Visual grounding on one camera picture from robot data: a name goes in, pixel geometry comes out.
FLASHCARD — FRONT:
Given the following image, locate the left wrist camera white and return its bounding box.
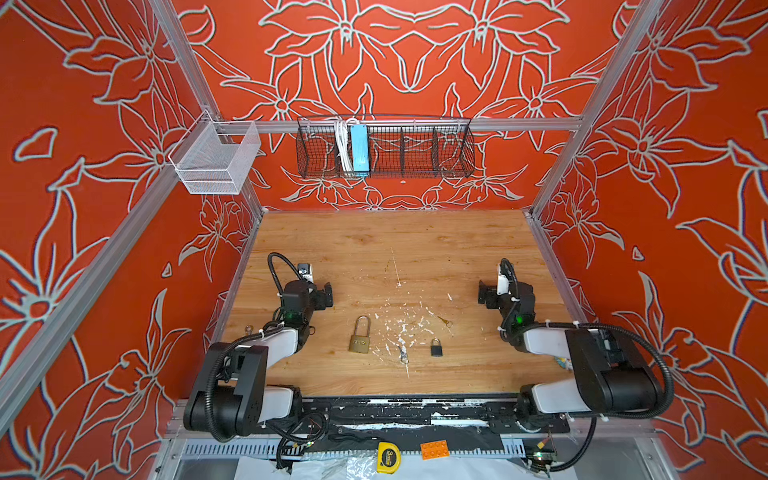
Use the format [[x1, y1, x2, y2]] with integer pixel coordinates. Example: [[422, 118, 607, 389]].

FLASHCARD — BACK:
[[297, 263, 314, 283]]

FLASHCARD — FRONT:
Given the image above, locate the clear plastic bin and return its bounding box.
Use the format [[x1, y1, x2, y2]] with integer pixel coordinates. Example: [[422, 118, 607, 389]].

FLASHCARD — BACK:
[[169, 112, 261, 195]]

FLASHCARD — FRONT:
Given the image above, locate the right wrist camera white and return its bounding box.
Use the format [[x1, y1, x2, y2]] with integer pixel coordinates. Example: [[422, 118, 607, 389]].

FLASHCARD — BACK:
[[496, 270, 510, 296]]

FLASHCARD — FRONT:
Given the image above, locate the brass padlock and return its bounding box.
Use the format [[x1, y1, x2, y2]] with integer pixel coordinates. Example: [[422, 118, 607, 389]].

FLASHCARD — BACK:
[[348, 315, 371, 354]]

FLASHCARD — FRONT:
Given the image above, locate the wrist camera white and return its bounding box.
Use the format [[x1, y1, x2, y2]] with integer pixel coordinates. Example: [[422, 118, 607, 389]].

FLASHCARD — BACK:
[[496, 270, 510, 296], [297, 263, 314, 283]]

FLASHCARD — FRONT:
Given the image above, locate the yellow tape measure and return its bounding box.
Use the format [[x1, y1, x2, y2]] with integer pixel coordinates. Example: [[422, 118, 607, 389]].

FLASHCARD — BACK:
[[376, 442, 402, 475]]

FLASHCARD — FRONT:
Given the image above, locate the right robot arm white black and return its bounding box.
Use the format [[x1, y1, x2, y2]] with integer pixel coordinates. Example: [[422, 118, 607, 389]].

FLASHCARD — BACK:
[[478, 258, 674, 476]]

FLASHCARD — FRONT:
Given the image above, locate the white cable bundle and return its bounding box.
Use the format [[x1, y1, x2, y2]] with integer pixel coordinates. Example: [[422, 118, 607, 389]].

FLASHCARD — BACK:
[[333, 118, 353, 173]]

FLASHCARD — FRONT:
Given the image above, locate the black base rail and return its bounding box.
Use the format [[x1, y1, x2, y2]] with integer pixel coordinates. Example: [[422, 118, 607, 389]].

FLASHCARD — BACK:
[[280, 393, 571, 458]]

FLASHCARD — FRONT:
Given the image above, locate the blue white box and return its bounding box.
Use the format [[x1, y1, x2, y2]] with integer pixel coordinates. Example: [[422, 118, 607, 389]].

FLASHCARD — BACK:
[[349, 123, 370, 177]]

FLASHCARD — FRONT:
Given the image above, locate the black wire basket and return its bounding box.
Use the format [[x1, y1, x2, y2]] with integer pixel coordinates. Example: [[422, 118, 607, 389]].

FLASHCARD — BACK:
[[296, 114, 476, 180]]

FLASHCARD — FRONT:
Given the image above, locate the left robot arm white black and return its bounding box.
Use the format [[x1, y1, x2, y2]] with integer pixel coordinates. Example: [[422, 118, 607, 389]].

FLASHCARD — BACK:
[[183, 252, 333, 444]]

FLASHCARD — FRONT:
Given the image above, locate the orange lego brick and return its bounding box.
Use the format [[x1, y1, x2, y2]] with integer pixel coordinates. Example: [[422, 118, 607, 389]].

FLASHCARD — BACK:
[[420, 440, 450, 460]]

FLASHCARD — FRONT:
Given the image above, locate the small black padlock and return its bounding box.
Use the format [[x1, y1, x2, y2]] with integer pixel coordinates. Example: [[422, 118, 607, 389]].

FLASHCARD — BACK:
[[430, 338, 443, 358]]

